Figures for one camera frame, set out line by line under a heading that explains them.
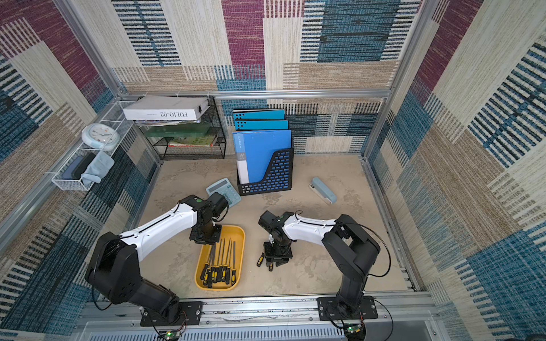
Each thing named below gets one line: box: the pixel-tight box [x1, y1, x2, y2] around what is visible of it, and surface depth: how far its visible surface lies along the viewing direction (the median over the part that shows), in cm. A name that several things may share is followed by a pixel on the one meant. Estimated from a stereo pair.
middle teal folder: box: [233, 120, 289, 131], surface depth 96 cm
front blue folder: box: [231, 129, 293, 184], surface depth 93 cm
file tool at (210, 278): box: [206, 245, 219, 289], surface depth 81 cm
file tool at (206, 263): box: [200, 243, 214, 280], surface depth 83 cm
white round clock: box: [81, 122, 121, 152], surface depth 76 cm
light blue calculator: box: [205, 177, 242, 209], surface depth 107 cm
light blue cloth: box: [81, 150, 116, 187], surface depth 70 cm
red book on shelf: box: [167, 142, 214, 148], surface depth 99 cm
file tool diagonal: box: [221, 238, 229, 283], surface depth 83 cm
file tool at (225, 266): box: [221, 237, 232, 283], surface depth 83 cm
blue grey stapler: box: [308, 176, 337, 205], surface depth 103 cm
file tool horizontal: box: [203, 245, 217, 287], surface depth 82 cm
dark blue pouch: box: [61, 152, 96, 180], surface depth 67 cm
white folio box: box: [122, 95, 211, 121], surface depth 81 cm
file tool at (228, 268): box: [225, 239, 233, 285], surface depth 83 cm
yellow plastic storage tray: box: [194, 224, 246, 292], surface depth 83 cm
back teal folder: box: [232, 108, 286, 121], surface depth 102 cm
